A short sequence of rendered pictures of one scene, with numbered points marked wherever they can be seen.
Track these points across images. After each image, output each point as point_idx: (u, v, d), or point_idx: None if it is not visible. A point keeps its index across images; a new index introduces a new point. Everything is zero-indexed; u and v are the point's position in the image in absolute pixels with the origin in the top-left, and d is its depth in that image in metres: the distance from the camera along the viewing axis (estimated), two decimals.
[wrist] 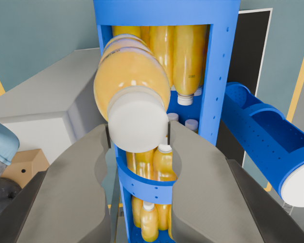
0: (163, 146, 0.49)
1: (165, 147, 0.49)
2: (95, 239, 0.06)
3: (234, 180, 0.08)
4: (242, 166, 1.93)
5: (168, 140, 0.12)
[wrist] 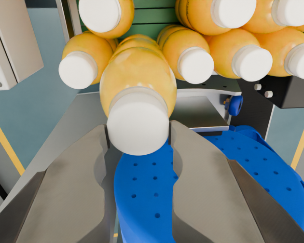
0: None
1: None
2: (94, 239, 0.06)
3: (235, 180, 0.08)
4: None
5: (169, 140, 0.12)
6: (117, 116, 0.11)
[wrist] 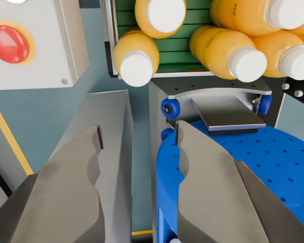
0: None
1: None
2: (89, 240, 0.06)
3: (241, 182, 0.08)
4: None
5: (175, 140, 0.12)
6: None
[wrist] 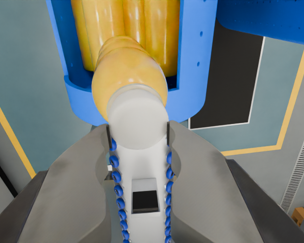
0: None
1: None
2: (95, 239, 0.06)
3: (233, 180, 0.08)
4: (251, 109, 1.57)
5: (167, 140, 0.12)
6: None
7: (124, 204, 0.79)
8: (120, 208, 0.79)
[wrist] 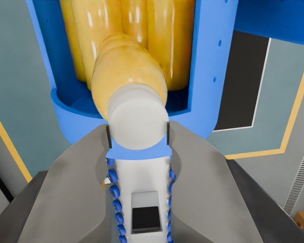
0: None
1: None
2: (95, 239, 0.06)
3: (233, 180, 0.08)
4: (255, 113, 1.52)
5: (167, 140, 0.12)
6: None
7: (123, 219, 0.73)
8: (119, 223, 0.74)
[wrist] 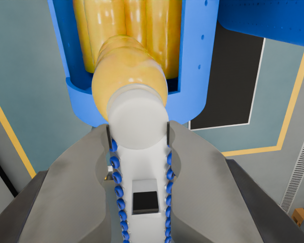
0: None
1: None
2: (95, 239, 0.06)
3: (233, 180, 0.08)
4: (251, 110, 1.58)
5: (167, 140, 0.12)
6: None
7: (124, 204, 0.79)
8: (121, 208, 0.79)
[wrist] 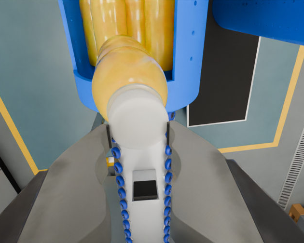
0: None
1: None
2: (95, 239, 0.06)
3: (233, 180, 0.08)
4: (247, 106, 1.62)
5: (167, 140, 0.12)
6: None
7: (125, 194, 0.83)
8: (122, 197, 0.84)
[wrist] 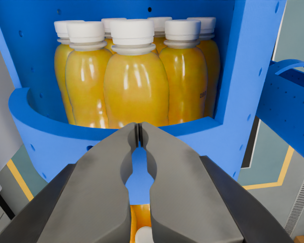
0: (123, 28, 0.16)
1: (129, 31, 0.16)
2: (115, 239, 0.06)
3: (208, 175, 0.08)
4: (252, 155, 1.61)
5: (141, 142, 0.12)
6: None
7: None
8: None
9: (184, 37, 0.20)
